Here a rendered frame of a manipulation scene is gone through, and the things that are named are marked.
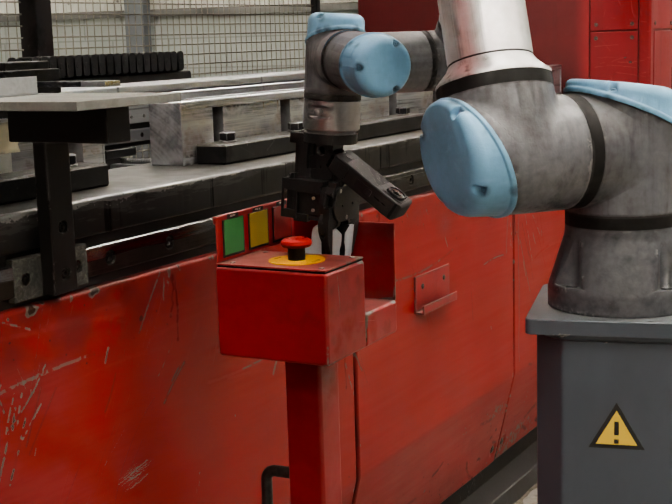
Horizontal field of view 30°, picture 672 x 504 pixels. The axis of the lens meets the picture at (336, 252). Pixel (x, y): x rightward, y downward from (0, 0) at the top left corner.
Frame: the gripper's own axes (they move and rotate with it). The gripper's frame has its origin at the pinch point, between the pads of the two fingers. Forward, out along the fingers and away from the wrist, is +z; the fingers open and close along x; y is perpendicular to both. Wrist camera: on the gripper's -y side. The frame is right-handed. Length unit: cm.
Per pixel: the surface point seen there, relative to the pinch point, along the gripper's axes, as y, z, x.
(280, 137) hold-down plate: 25.0, -14.8, -26.7
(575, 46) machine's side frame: 25, -26, -180
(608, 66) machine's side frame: 15, -21, -180
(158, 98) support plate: 8.0, -25.6, 30.5
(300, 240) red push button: 0.0, -7.5, 10.9
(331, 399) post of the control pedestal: -2.5, 14.6, 4.9
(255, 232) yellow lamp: 9.4, -6.5, 6.2
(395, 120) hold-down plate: 24, -15, -67
